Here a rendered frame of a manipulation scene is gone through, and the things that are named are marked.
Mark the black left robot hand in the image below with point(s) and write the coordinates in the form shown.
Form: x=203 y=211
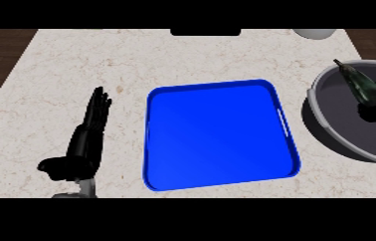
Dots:
x=85 y=142

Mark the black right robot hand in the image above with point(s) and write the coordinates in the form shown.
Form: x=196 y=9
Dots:
x=367 y=111

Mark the dark green eggplant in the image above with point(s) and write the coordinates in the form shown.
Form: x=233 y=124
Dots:
x=356 y=82

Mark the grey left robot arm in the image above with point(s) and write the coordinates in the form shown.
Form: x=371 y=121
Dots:
x=84 y=188

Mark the grey metal pot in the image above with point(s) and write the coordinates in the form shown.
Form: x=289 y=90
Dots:
x=342 y=119

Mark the blue plastic tray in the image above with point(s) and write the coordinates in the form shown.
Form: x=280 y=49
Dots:
x=216 y=133

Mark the pale grey round container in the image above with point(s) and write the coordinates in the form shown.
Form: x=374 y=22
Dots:
x=314 y=33

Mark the black appliance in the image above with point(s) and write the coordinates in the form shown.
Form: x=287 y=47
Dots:
x=204 y=32

